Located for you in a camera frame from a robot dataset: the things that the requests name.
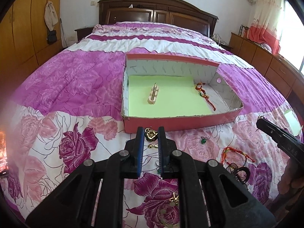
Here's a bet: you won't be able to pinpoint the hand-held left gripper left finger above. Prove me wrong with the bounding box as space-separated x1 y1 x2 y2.
25 126 145 228

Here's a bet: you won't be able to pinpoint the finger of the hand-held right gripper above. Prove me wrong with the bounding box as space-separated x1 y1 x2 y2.
256 118 304 159

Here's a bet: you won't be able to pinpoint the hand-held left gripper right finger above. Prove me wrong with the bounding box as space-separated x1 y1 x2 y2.
157 126 277 228

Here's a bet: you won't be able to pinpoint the gold ring ornament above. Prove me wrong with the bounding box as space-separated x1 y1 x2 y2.
144 128 159 150

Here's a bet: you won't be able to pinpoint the red cardboard box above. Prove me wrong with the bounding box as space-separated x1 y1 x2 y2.
121 53 244 133

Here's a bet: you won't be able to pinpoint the person's right hand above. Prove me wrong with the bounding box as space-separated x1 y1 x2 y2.
277 157 302 196

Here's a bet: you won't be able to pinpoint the light green paper sheet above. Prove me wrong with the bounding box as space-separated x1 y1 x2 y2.
284 109 301 136

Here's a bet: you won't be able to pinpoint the light green paper lining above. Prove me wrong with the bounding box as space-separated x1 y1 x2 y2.
127 75 212 119

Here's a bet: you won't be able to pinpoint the long wooden cabinet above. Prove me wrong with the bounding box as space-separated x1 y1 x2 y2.
229 32 304 100

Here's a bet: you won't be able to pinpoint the pink floral bedspread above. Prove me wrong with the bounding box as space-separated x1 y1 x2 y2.
0 21 304 228

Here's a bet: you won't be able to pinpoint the window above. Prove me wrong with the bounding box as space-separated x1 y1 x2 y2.
278 0 304 74

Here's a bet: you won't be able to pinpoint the row of books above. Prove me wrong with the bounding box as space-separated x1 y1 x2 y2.
239 24 250 39

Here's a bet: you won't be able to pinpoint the white red curtain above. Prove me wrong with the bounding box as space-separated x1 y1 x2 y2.
247 0 285 55

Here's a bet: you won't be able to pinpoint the dark wooden nightstand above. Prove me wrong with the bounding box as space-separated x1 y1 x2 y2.
74 26 96 41

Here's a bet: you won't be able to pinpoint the thin grey rod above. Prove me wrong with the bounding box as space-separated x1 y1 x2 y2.
60 18 66 48

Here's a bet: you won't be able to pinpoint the dark wooden headboard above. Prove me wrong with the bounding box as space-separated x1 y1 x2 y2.
98 0 219 38

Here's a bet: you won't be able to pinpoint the black hanging bag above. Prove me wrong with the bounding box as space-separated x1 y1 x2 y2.
47 30 58 45

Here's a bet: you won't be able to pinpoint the beige hanging towel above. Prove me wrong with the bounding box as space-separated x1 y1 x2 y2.
44 1 59 31

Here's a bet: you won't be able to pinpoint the wooden wardrobe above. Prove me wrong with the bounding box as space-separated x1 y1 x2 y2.
0 0 63 78

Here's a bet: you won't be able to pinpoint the black hair ties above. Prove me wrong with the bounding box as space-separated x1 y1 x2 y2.
227 165 250 184

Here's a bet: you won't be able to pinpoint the jade bead bracelet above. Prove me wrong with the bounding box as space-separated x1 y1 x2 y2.
159 192 181 228

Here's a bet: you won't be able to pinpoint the red yellow braided bracelet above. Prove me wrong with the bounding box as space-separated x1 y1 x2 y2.
221 146 256 166

